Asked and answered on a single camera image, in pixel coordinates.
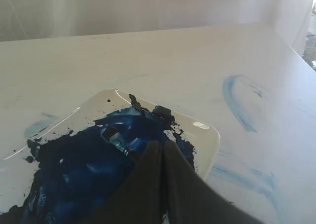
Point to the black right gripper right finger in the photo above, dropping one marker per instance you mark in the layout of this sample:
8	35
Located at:
190	200

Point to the black paintbrush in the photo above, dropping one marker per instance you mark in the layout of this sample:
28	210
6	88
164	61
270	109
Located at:
114	137

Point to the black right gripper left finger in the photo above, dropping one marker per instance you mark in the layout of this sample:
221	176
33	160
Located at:
138	200

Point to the white square paint plate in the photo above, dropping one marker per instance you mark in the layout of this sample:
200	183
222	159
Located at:
67	170

